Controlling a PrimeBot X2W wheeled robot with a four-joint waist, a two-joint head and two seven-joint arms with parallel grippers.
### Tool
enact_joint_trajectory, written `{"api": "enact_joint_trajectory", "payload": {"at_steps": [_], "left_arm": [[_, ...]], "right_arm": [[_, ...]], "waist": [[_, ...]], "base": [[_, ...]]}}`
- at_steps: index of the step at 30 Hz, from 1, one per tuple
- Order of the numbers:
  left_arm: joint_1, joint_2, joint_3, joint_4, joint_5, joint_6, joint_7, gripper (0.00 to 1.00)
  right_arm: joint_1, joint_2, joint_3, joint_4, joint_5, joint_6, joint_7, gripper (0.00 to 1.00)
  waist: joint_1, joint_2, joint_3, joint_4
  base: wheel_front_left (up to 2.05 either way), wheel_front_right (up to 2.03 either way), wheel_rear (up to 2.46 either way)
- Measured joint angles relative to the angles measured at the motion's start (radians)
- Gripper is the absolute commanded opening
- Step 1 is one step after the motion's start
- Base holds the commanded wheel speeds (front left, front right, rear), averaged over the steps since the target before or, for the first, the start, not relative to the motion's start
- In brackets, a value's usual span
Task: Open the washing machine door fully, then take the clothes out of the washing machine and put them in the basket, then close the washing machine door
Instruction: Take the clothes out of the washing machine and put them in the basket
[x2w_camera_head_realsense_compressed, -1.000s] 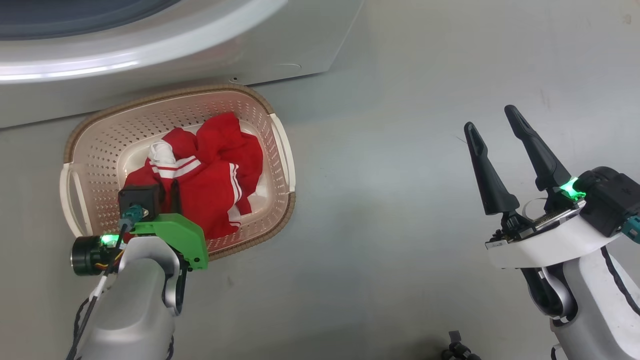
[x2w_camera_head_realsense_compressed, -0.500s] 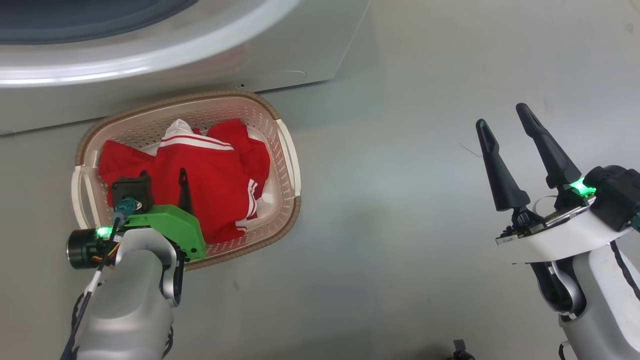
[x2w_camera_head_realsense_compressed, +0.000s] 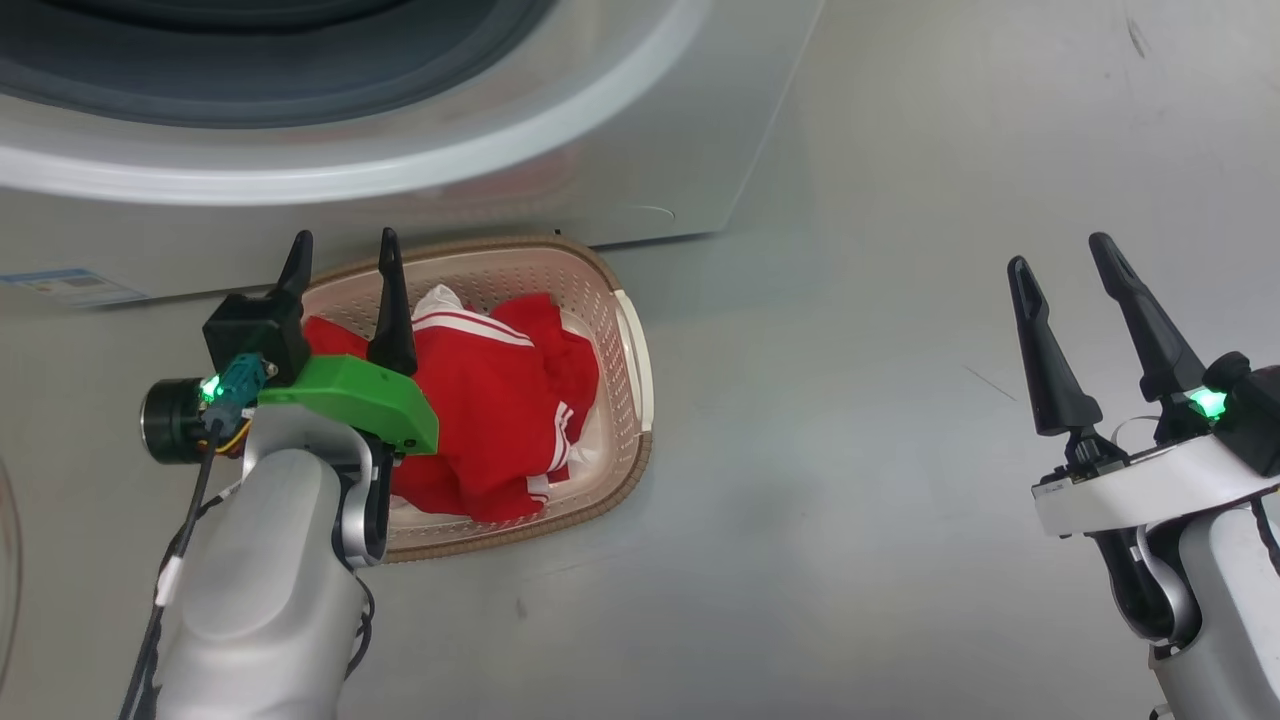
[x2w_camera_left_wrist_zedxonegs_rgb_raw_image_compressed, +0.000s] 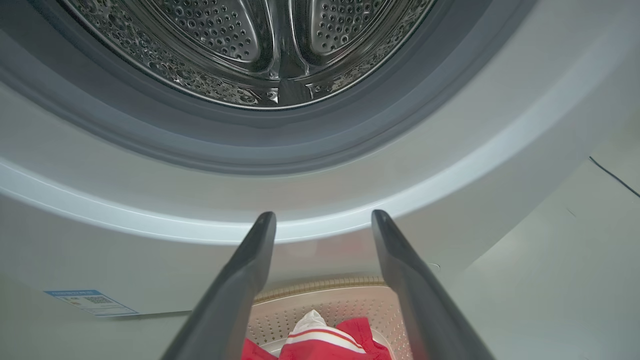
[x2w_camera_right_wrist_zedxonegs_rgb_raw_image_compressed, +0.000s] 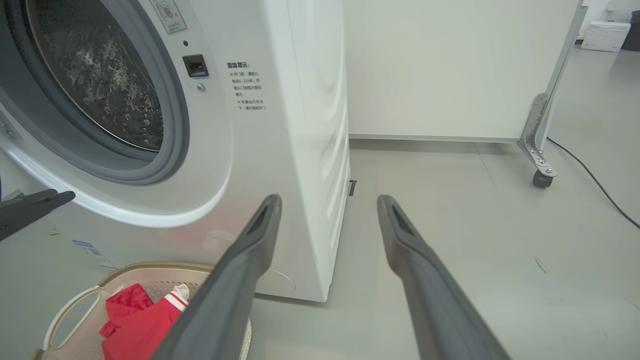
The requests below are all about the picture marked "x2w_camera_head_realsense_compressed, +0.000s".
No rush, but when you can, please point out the cream laundry basket brown rim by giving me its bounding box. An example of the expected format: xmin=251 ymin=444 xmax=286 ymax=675
xmin=300 ymin=235 xmax=654 ymax=563

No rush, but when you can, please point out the blue energy label sticker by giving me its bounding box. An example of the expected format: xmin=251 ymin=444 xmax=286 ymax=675
xmin=0 ymin=268 xmax=151 ymax=309

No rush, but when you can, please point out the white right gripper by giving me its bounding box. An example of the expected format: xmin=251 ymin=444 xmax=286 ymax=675
xmin=1007 ymin=232 xmax=1280 ymax=539

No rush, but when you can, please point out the red garment with white stripes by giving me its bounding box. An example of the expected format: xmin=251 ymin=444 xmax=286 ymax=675
xmin=300 ymin=285 xmax=601 ymax=524

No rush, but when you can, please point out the white washing machine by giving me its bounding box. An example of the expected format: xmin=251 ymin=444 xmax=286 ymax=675
xmin=0 ymin=0 xmax=826 ymax=301

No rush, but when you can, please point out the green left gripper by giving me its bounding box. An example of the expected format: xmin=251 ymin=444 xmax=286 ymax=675
xmin=258 ymin=228 xmax=439 ymax=456

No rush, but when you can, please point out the grey rubber drum gasket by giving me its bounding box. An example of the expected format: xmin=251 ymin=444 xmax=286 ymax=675
xmin=0 ymin=0 xmax=557 ymax=129

